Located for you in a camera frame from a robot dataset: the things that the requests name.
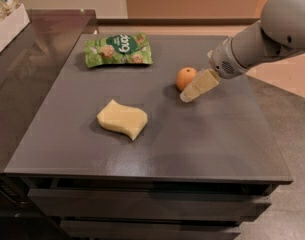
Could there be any orange fruit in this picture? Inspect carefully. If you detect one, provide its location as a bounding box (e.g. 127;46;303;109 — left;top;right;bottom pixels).
176;67;198;91

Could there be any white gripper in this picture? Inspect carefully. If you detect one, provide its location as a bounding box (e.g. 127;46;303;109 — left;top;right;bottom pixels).
180;37;248;103

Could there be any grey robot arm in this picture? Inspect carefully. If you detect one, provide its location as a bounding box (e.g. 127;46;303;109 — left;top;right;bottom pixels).
180;0;305;103

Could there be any green snack bag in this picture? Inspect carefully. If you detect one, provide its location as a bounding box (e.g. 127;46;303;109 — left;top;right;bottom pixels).
84;33;153;68

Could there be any grey drawer cabinet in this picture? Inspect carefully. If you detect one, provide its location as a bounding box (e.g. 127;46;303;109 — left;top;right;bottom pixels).
6;36;292;240

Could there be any yellow wavy sponge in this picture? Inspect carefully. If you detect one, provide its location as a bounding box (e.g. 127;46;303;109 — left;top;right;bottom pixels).
97;100;148;141

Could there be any dark glossy side counter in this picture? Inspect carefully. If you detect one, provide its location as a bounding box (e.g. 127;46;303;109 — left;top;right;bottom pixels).
0;9;97;174

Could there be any white box with packets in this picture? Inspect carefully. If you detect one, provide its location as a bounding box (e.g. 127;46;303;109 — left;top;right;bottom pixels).
0;0;30;53

